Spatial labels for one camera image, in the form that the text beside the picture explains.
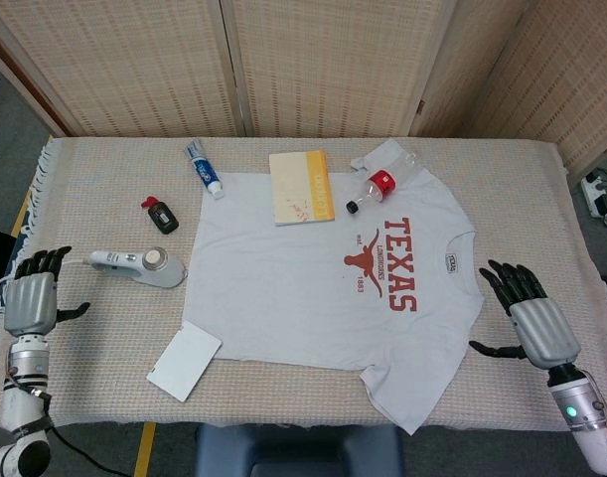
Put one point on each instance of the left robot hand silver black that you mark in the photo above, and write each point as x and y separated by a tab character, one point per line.
30	308

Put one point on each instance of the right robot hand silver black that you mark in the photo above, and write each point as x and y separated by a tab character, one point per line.
544	333

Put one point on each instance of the white handheld iron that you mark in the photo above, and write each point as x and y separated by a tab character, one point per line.
144	273

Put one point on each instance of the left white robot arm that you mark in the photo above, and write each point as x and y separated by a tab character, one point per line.
22	402

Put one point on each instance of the white Texas print T-shirt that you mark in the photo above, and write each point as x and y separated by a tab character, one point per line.
293	298

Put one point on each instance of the white power strip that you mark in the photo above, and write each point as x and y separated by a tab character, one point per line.
596	196

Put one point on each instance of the beige woven tablecloth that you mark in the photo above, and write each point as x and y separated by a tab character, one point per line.
109	174

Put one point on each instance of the small black bottle red cap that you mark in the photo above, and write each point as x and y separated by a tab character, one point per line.
164	218

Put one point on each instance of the white rectangular card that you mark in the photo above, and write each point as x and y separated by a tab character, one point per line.
186	360

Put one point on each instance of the clear bottle red label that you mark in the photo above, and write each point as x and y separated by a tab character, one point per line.
382	181

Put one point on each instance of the blue white toothpaste tube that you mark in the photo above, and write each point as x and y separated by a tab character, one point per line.
206	174

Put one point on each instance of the blue padded seat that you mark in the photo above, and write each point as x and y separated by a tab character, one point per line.
303	452

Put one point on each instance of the cream yellow book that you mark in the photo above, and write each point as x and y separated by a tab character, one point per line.
295	184

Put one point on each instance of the beige folding screen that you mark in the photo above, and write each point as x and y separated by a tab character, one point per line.
308	64

